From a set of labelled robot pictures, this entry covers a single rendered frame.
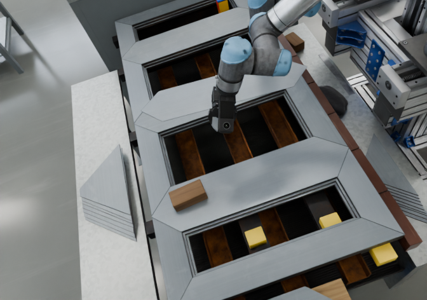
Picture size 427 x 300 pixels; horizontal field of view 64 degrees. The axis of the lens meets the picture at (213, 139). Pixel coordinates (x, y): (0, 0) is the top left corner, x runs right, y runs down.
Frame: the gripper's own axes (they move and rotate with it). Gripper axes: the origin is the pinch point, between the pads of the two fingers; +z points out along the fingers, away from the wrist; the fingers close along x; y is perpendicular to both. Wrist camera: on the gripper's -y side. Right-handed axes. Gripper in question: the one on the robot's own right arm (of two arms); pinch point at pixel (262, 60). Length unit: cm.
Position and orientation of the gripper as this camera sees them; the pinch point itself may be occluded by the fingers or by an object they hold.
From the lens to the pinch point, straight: 158.4
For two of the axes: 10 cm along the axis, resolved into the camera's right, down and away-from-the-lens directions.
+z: 1.8, 5.5, 8.1
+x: 9.4, -3.3, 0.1
